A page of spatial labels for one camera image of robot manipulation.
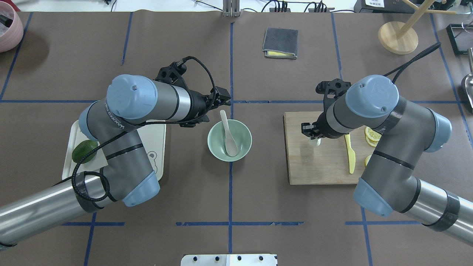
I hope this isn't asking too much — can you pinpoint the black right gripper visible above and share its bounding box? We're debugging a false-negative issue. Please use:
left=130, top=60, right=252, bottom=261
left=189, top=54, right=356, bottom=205
left=301, top=79, right=351, bottom=140

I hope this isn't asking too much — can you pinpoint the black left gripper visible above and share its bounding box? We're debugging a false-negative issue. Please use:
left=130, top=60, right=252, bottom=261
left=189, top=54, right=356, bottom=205
left=155, top=63, right=232, bottom=127

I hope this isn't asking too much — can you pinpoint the white ceramic spoon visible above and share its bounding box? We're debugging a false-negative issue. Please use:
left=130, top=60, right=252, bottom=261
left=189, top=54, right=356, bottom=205
left=220, top=110, right=239, bottom=157

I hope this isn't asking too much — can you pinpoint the white steamed bun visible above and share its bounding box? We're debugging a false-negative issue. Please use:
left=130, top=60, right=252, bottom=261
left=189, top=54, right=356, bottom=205
left=308, top=138, right=321, bottom=147

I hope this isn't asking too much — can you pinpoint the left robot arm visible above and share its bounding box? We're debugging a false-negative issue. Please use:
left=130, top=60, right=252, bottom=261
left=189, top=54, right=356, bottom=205
left=0, top=58, right=231, bottom=251

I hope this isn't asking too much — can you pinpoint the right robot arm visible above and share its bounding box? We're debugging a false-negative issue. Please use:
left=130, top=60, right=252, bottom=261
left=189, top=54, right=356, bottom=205
left=301, top=75, right=473, bottom=245

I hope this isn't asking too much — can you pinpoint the mint green bowl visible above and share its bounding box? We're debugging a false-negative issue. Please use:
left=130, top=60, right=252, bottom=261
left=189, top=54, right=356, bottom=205
left=207, top=119, right=253, bottom=163

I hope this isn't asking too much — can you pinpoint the pink bowl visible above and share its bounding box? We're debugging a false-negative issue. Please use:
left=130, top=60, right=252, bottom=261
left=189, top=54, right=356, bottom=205
left=0, top=1, right=24, bottom=53

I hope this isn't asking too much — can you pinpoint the cream bear tray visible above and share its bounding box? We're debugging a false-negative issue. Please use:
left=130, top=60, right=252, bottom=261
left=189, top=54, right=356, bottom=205
left=61, top=120, right=167, bottom=180

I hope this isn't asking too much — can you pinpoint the upper lemon slice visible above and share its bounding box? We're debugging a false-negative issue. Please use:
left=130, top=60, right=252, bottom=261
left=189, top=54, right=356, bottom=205
left=365, top=127, right=382, bottom=143

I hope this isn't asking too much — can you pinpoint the lemon slice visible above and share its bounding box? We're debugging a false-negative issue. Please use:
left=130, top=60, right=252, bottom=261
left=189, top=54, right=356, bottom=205
left=365, top=137, right=379, bottom=147
left=365, top=127, right=382, bottom=143
left=364, top=154, right=372, bottom=168

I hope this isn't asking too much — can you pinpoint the middle lemon slice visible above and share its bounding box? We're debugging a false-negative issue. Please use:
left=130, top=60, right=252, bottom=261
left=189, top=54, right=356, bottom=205
left=365, top=137, right=379, bottom=147

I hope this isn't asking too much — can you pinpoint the yellow plastic knife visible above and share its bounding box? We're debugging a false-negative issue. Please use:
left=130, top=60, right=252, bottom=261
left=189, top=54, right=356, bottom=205
left=344, top=133, right=356, bottom=174

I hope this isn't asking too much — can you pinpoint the grey folded cloth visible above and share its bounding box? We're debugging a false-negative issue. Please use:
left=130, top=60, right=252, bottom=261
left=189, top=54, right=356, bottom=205
left=262, top=27, right=299, bottom=59

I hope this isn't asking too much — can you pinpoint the wooden cutting board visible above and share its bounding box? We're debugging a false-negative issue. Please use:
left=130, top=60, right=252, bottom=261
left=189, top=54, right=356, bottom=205
left=283, top=112, right=374, bottom=185

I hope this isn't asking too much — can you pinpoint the lower lemon slice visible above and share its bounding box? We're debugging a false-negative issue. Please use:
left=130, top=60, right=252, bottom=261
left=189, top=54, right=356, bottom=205
left=364, top=154, right=372, bottom=168

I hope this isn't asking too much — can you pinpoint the wooden mug tree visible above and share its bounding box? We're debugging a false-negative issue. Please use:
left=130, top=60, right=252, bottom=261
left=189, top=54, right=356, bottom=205
left=377, top=0, right=456, bottom=55

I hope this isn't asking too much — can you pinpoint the green avocado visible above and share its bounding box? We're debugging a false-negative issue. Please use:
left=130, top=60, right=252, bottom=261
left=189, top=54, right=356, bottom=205
left=71, top=140, right=98, bottom=163

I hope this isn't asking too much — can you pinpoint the black glass rack tray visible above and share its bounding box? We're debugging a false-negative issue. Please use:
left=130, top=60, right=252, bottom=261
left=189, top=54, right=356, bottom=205
left=446, top=23, right=473, bottom=55

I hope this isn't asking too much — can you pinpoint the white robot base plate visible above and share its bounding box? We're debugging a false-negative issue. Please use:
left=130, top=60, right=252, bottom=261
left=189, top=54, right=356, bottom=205
left=180, top=253, right=278, bottom=266

